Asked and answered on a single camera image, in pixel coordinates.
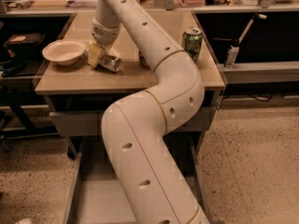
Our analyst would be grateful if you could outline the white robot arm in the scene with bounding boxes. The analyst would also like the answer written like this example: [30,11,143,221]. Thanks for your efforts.
[93,0,209,224]

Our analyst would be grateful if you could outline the grey top drawer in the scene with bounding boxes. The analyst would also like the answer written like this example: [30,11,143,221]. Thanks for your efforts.
[50,106,216,136]

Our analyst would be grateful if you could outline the green soda can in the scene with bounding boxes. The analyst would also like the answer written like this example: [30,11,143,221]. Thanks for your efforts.
[182,27,202,63]

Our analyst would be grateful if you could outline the grey drawer cabinet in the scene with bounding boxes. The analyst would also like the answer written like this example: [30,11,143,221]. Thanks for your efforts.
[35,9,226,161]

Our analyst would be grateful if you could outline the orange soda can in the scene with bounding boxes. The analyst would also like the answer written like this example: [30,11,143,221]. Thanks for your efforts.
[138,51,149,67]

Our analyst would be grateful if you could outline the open middle drawer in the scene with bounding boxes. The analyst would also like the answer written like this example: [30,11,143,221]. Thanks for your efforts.
[63,133,224,224]

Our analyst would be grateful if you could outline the white bowl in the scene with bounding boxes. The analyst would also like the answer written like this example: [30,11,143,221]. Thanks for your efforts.
[42,39,86,66]

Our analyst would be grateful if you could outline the black device on shelf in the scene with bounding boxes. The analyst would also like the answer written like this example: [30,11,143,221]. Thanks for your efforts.
[6,33,45,46]

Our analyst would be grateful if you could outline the silver redbull can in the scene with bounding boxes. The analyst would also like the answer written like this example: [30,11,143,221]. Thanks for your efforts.
[83,47,121,73]

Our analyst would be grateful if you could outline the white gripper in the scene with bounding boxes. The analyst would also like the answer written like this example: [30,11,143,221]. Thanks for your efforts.
[88,18,121,68]

